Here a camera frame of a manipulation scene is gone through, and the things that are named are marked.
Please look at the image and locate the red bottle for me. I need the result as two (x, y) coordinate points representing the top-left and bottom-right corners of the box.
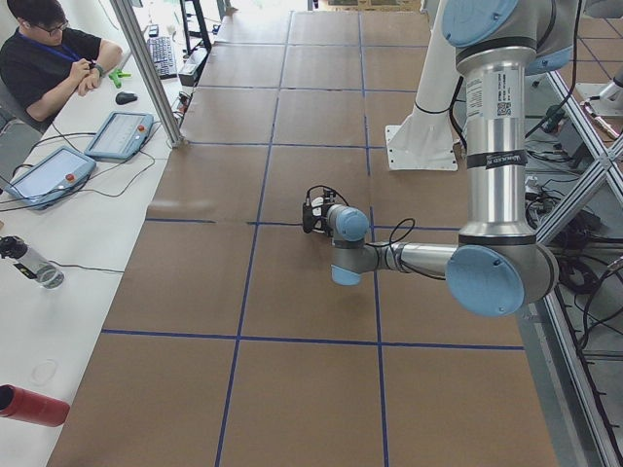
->
(1, 384), (70, 427)

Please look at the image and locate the green tool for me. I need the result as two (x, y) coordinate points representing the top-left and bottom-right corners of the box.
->
(108, 68), (132, 89)

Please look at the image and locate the blue teach pendant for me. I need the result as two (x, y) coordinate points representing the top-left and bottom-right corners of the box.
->
(5, 146), (96, 209)
(84, 111), (154, 162)

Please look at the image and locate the black computer mouse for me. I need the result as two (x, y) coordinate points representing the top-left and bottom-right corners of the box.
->
(115, 91), (138, 105)

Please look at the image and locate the seated person black shirt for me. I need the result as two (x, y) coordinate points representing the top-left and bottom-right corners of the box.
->
(1, 0), (123, 123)

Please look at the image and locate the aluminium frame post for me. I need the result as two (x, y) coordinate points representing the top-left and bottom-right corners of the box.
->
(110, 0), (185, 148)

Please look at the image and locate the near blue teach pendant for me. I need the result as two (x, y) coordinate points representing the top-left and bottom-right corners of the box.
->
(5, 146), (96, 209)

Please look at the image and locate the clear water bottle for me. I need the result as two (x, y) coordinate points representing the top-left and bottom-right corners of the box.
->
(1, 235), (64, 289)

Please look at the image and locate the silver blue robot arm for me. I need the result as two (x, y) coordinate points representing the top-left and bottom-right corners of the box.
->
(304, 1), (583, 317)

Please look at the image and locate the aluminium side frame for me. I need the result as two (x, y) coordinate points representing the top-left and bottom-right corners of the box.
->
(518, 73), (622, 466)

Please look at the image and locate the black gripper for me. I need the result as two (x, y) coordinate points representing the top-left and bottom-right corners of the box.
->
(311, 198), (335, 234)

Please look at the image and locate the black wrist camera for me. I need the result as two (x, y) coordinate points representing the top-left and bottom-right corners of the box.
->
(302, 190), (314, 234)

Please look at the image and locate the black keyboard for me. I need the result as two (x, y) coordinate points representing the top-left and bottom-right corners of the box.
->
(146, 36), (177, 79)

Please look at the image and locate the far blue teach pendant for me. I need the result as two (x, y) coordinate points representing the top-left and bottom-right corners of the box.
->
(84, 111), (154, 162)

